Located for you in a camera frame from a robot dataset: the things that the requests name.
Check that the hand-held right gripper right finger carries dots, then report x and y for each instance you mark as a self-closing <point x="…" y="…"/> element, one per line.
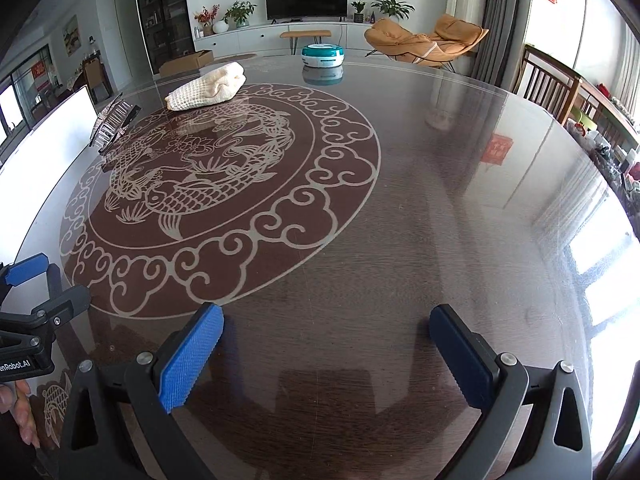
<point x="460" y="365"/>

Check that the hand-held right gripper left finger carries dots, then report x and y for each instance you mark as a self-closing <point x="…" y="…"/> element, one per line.
<point x="190" y="360"/>

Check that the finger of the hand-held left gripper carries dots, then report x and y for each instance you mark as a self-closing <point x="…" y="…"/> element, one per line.
<point x="67" y="305"/>
<point x="27" y="270"/>

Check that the large white cardboard container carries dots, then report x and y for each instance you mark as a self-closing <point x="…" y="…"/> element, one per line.
<point x="55" y="125"/>

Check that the clutter of small items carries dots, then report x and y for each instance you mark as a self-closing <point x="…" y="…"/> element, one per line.
<point x="610" y="150"/>

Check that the teal and white round container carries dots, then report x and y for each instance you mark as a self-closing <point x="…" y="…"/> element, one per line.
<point x="323" y="56"/>

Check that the person's left hand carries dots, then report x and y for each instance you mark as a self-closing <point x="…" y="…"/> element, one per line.
<point x="20" y="410"/>

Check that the red door poster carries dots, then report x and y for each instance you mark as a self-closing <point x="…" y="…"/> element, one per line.
<point x="40" y="76"/>

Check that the cream knitted cloth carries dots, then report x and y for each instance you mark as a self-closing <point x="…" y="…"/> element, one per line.
<point x="207" y="85"/>

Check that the brown cardboard box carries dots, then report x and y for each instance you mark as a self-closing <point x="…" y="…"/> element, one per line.
<point x="185" y="64"/>

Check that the wooden slatted chair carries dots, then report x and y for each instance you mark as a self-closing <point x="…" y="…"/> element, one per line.
<point x="545" y="85"/>

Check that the dark glass display cabinet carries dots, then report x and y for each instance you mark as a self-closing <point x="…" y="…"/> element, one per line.
<point x="162" y="10"/>

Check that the round beige rug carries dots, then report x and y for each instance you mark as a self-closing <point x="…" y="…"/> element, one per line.
<point x="235" y="57"/>

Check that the red flowers in vase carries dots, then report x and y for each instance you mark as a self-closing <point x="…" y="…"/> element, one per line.
<point x="205" y="19"/>

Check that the round white vase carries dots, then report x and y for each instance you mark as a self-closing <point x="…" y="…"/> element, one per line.
<point x="220" y="27"/>

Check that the white television cabinet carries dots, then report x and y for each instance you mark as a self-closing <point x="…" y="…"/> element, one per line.
<point x="250" y="37"/>

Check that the orange lounge chair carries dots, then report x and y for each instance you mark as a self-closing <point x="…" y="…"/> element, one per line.
<point x="400" y="40"/>

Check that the green potted plant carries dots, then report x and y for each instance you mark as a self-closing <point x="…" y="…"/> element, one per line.
<point x="240" y="12"/>

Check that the grey curtain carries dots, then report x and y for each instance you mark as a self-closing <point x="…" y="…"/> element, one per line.
<point x="500" y="25"/>

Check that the wooden bench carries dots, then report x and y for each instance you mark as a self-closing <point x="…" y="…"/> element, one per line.
<point x="305" y="35"/>

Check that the large leafy potted plant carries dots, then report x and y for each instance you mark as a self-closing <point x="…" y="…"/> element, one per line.
<point x="392" y="7"/>

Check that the small potted plant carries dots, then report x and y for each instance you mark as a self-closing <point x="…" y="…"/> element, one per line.
<point x="358" y="11"/>

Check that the flat screen television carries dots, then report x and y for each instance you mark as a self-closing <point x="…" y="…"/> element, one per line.
<point x="306" y="0"/>

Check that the framed wall painting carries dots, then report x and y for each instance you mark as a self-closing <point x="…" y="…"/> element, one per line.
<point x="71" y="35"/>

